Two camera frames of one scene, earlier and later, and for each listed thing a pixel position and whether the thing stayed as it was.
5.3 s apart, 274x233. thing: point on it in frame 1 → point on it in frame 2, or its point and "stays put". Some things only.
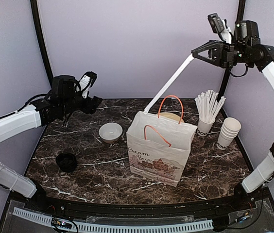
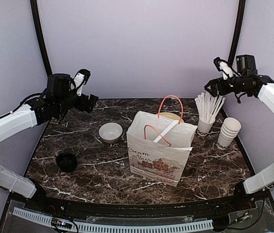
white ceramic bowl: [111, 132] stays put
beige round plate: [171, 116] stays put
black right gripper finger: [196, 55] → [213, 93]
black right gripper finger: [210, 44] → [211, 82]
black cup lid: [67, 162] stays put
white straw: [169, 84] → [166, 130]
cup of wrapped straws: [207, 105] stays put
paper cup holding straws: [203, 128] stays put
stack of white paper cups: [229, 131] stays put
